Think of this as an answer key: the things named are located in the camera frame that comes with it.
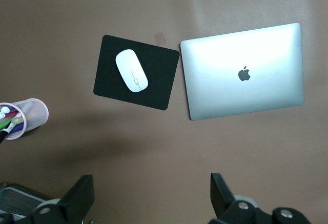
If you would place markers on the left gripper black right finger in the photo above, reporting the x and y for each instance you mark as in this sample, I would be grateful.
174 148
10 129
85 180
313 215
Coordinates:
223 203

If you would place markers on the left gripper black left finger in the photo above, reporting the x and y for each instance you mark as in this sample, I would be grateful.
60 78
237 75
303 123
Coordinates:
77 198

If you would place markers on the silver laptop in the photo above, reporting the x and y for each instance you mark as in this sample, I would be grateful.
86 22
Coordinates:
243 93

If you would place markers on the purple marker pen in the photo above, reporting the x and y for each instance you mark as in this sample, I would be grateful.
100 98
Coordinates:
18 128

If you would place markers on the black marker pen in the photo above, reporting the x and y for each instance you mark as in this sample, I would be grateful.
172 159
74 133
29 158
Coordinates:
3 134

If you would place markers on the pink mesh pen cup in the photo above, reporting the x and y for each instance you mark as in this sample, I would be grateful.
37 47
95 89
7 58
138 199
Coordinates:
36 116

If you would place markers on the pale green capped pen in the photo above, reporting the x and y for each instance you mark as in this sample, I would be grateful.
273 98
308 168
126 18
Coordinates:
17 120

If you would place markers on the light green pen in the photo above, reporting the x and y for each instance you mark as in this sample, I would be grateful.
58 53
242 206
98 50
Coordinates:
5 125

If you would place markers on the red pen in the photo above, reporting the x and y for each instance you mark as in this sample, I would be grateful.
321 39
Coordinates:
11 115

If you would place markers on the black mouse pad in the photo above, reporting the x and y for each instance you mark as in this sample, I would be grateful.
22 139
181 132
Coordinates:
159 80

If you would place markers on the white computer mouse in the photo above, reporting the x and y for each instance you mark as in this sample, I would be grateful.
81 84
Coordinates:
130 70

